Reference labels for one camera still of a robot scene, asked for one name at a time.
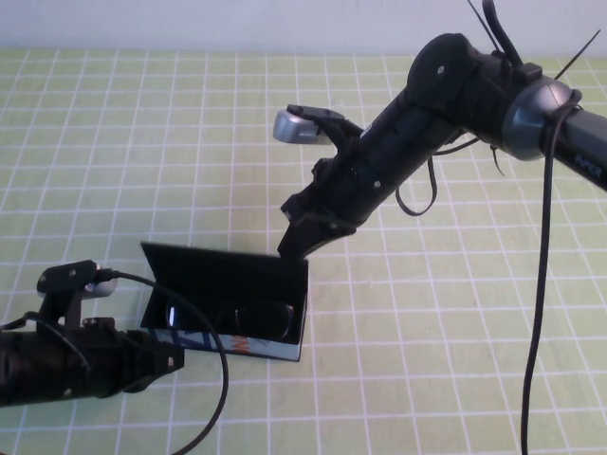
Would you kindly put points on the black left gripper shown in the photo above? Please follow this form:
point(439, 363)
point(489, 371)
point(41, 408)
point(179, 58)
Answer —
point(99, 360)

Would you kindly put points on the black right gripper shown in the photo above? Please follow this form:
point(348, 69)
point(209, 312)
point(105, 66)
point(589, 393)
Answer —
point(346, 189)

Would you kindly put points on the black framed glasses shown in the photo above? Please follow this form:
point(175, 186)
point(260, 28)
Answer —
point(171, 315)

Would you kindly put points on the black printed glasses case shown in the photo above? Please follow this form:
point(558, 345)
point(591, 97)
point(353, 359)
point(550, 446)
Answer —
point(213, 270)

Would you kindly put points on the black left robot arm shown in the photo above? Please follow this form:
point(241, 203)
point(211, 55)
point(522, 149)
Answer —
point(28, 369)

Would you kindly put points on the green checkered tablecloth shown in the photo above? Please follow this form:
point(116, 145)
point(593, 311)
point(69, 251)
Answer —
point(142, 142)

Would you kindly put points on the black zip tie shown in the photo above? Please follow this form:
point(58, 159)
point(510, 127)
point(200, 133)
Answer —
point(483, 21)
point(578, 55)
point(495, 158)

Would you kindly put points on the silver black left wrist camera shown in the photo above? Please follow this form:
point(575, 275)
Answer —
point(102, 289)

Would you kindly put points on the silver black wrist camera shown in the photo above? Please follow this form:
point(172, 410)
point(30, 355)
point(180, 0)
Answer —
point(291, 128)
point(102, 289)

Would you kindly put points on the black right camera bracket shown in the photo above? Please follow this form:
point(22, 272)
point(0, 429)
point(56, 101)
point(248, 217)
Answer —
point(339, 132)

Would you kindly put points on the black camera bracket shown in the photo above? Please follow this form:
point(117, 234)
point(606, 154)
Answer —
point(61, 279)
point(339, 132)

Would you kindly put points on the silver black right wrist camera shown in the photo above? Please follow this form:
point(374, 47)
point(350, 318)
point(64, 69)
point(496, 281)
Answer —
point(291, 128)

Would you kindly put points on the black left camera bracket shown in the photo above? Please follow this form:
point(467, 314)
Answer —
point(61, 279)

